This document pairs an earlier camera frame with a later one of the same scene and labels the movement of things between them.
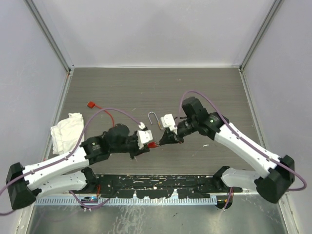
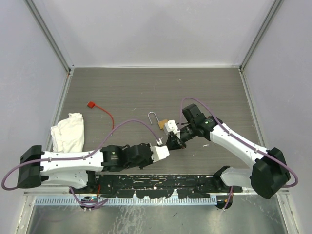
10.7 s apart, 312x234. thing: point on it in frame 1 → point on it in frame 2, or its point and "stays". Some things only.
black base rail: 154,186 stays
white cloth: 66,134 stays
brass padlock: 158,122 stays
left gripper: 137,150 → 150,160
